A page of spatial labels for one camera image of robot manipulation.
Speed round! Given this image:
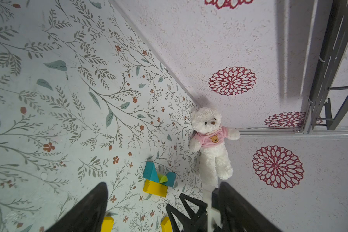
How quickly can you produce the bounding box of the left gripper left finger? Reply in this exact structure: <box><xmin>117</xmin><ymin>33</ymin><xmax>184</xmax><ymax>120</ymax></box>
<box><xmin>47</xmin><ymin>182</ymin><xmax>108</xmax><ymax>232</ymax></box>

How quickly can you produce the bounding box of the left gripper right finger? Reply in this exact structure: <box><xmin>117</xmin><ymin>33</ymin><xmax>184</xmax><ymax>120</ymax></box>
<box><xmin>218</xmin><ymin>182</ymin><xmax>280</xmax><ymax>232</ymax></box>

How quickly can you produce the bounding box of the green small block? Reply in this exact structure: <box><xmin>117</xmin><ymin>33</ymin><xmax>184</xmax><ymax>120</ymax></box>
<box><xmin>158</xmin><ymin>174</ymin><xmax>168</xmax><ymax>183</ymax></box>

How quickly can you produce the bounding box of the yellow block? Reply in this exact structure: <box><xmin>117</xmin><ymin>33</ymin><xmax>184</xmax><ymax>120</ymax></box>
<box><xmin>101</xmin><ymin>217</ymin><xmax>115</xmax><ymax>232</ymax></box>
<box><xmin>143</xmin><ymin>179</ymin><xmax>168</xmax><ymax>198</ymax></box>
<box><xmin>161</xmin><ymin>217</ymin><xmax>173</xmax><ymax>232</ymax></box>

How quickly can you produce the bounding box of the teal triangle block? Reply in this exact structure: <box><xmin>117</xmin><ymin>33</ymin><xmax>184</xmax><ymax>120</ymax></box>
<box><xmin>143</xmin><ymin>162</ymin><xmax>159</xmax><ymax>183</ymax></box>

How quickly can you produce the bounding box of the white teddy bear pink shirt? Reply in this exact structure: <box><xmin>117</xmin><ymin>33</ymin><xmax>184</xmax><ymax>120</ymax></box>
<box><xmin>189</xmin><ymin>107</ymin><xmax>240</xmax><ymax>187</ymax></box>

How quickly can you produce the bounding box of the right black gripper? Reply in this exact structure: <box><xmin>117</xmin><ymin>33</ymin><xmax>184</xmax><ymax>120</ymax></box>
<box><xmin>166</xmin><ymin>193</ymin><xmax>208</xmax><ymax>232</ymax></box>

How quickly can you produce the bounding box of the black wall shelf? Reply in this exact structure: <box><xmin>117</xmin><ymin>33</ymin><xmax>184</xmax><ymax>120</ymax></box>
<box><xmin>303</xmin><ymin>1</ymin><xmax>348</xmax><ymax>133</ymax></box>

